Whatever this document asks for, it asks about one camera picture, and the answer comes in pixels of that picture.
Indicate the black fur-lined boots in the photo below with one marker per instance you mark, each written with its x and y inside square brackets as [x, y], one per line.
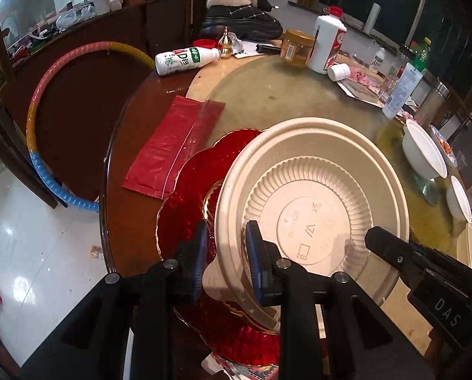
[239, 16]

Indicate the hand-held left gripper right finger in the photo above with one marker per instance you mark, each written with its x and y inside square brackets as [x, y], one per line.
[253, 257]

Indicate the pink cloth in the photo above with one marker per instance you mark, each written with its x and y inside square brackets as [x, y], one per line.
[362, 77]

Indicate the small white drink bottle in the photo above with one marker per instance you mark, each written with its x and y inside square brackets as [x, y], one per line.
[379, 61]

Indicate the amber jar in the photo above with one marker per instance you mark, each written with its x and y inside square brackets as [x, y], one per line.
[297, 49]

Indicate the white lotion bottle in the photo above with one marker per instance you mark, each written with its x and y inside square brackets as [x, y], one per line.
[400, 91]

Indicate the drinking glass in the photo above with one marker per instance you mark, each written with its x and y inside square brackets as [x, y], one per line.
[388, 89]

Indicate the round metal disc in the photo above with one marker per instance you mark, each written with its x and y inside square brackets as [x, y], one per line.
[430, 192]

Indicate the steel thermos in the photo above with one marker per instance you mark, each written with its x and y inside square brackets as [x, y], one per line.
[432, 105]

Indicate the printed packet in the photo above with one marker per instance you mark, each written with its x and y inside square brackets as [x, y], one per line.
[239, 370]

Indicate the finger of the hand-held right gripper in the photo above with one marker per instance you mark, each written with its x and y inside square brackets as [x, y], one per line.
[390, 249]

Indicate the paper sheets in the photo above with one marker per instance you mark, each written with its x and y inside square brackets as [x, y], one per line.
[362, 93]

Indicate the white milk drink bottle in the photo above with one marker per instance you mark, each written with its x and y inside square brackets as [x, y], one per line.
[180, 60]

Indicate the white paper roll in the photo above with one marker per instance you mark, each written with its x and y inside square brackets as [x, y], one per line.
[371, 18]

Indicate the large glass turntable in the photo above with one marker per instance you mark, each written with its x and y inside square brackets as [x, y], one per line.
[279, 95]

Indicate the large beige disposable bowl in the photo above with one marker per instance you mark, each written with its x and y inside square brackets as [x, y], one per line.
[319, 158]

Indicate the green soda bottle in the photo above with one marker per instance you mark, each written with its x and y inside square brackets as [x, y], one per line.
[421, 53]

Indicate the multicoloured hula hoop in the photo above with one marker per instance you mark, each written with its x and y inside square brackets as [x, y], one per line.
[31, 126]

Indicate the red scalloped plate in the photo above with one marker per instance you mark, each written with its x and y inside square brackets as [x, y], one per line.
[192, 190]

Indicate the crumpled plastic bags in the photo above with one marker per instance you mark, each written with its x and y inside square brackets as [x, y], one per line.
[73, 16]

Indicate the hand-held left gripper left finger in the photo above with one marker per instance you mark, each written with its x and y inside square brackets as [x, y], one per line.
[198, 255]

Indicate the yellow round turntable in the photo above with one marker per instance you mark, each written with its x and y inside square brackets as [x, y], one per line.
[390, 142]

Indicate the white bowl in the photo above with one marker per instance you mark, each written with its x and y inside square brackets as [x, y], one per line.
[424, 148]
[459, 200]
[469, 247]

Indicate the red plastic bag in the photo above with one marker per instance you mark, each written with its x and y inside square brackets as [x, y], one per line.
[168, 146]

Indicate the white liquor bottle red cap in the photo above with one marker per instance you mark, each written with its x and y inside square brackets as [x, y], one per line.
[327, 43]

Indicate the snack wrapper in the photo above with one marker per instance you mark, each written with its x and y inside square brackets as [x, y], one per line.
[96, 251]

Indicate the small white cup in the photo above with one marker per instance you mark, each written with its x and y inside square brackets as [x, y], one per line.
[339, 73]

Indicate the gold ornament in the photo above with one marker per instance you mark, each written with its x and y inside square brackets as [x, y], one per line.
[226, 45]

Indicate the dark wooden cabinet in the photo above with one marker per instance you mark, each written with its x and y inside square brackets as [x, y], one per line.
[81, 95]

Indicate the bowl with orange food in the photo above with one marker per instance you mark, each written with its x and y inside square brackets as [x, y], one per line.
[446, 146]

